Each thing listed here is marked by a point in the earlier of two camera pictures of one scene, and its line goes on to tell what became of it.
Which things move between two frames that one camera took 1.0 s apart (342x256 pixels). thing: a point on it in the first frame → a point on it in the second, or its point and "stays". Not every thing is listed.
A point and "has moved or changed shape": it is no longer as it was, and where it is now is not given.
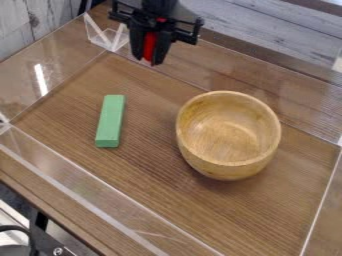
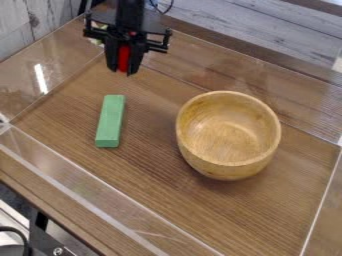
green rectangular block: x=110 y=121 stays
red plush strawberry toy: x=149 y=46 has moved or changed shape
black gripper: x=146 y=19 → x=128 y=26
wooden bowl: x=227 y=133 stays
